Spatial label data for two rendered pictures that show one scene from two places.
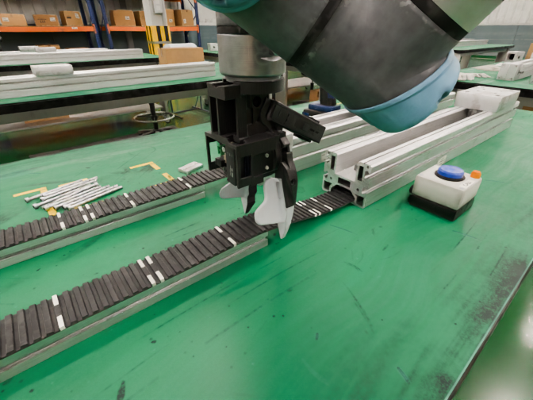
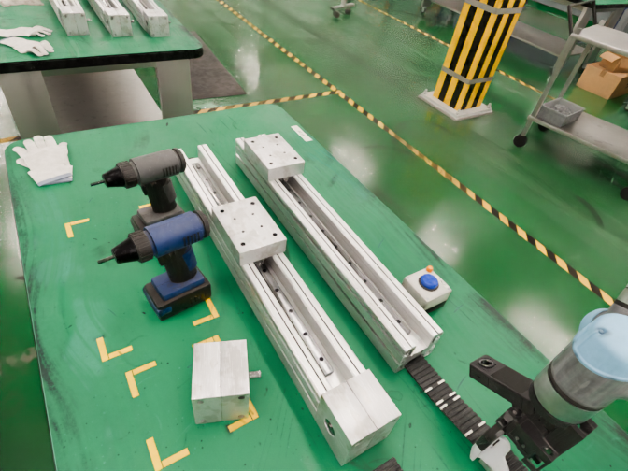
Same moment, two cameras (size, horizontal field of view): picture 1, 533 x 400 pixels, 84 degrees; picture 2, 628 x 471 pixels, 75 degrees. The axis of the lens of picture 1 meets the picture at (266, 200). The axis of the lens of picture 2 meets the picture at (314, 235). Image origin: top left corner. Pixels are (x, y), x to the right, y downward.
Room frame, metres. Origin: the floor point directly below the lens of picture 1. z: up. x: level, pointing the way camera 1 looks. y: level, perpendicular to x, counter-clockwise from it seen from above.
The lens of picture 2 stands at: (0.73, 0.33, 1.51)
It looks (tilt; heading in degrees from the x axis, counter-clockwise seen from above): 43 degrees down; 271
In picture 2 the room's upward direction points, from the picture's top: 10 degrees clockwise
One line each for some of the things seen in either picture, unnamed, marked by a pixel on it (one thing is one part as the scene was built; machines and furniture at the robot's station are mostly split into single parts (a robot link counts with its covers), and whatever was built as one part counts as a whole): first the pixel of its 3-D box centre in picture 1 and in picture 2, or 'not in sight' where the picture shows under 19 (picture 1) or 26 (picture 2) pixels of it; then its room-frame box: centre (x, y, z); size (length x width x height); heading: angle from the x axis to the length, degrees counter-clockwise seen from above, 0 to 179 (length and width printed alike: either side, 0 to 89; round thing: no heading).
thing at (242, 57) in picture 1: (254, 58); (568, 390); (0.36, 0.01, 1.03); 0.08 x 0.08 x 0.05
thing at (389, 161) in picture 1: (442, 136); (316, 227); (0.75, -0.45, 0.82); 0.80 x 0.10 x 0.09; 129
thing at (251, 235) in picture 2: not in sight; (248, 233); (0.90, -0.33, 0.87); 0.16 x 0.11 x 0.07; 129
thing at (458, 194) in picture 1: (439, 188); (421, 292); (0.48, -0.31, 0.81); 0.10 x 0.08 x 0.06; 39
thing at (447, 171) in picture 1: (450, 174); (429, 282); (0.47, -0.32, 0.84); 0.04 x 0.04 x 0.02
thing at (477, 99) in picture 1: (485, 102); (273, 160); (0.91, -0.65, 0.87); 0.16 x 0.11 x 0.07; 129
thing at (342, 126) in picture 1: (377, 120); (247, 249); (0.90, -0.33, 0.82); 0.80 x 0.10 x 0.09; 129
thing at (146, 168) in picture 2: not in sight; (144, 200); (1.15, -0.36, 0.89); 0.20 x 0.08 x 0.22; 48
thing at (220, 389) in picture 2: not in sight; (228, 380); (0.84, -0.01, 0.83); 0.11 x 0.10 x 0.10; 18
